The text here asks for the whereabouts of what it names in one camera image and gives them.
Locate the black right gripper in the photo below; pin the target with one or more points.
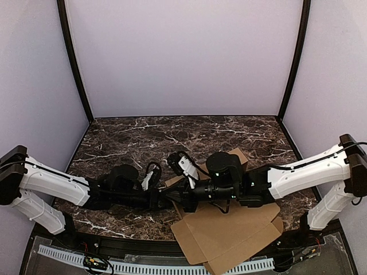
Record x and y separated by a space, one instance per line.
188 199

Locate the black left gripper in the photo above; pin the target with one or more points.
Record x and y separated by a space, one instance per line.
155 203

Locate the brown cardboard box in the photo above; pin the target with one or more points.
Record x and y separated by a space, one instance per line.
224 235

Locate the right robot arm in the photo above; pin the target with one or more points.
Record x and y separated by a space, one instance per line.
224 178

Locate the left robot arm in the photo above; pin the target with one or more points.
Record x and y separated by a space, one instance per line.
23 177

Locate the small electronics board left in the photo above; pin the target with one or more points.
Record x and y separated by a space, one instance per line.
94 263

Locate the small electronics board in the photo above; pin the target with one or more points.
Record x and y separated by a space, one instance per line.
310 254
94 263

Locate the small electronics board right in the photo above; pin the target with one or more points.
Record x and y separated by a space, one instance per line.
310 254

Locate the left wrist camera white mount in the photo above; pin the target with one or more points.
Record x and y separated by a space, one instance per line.
152 176

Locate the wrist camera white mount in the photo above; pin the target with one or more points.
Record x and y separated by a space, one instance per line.
181 164
152 176

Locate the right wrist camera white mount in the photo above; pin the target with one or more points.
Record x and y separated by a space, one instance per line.
181 164

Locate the black front rail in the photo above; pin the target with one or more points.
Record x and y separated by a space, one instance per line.
119 247

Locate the white slotted cable duct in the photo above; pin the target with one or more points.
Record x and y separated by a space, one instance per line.
119 267

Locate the left black frame post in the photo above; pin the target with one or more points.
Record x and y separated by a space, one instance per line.
67 36

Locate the black frame post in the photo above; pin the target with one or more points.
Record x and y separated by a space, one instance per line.
67 36
304 19

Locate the right black frame post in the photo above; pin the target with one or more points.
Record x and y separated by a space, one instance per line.
304 19

